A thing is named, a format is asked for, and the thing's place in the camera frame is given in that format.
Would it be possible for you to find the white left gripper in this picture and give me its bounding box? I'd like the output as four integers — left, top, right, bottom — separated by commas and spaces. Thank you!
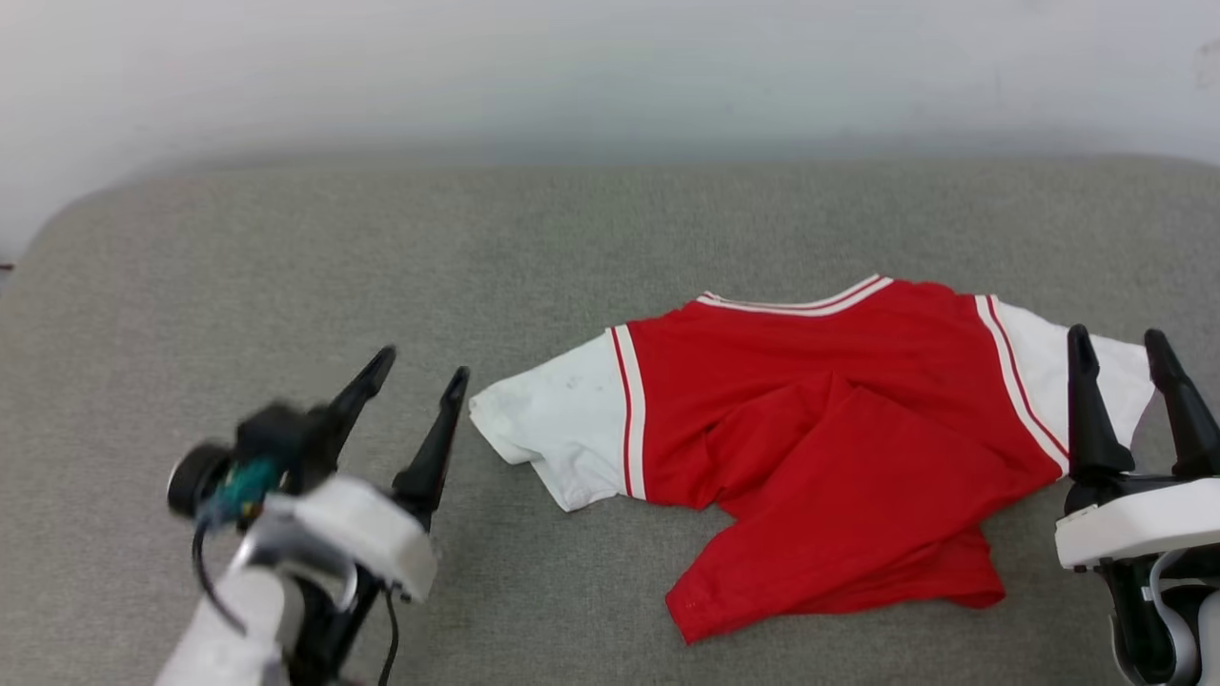
259, 345, 471, 603

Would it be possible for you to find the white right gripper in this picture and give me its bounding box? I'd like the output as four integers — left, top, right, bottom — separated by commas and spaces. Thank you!
1053, 324, 1220, 574

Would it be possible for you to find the red and white t-shirt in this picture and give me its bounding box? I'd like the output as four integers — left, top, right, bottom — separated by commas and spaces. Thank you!
467, 274, 1156, 646

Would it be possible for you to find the grey fabric sofa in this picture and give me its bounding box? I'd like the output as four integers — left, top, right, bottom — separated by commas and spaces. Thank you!
0, 157, 1220, 686

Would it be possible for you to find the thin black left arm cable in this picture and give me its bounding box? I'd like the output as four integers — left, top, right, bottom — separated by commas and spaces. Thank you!
191, 519, 251, 637

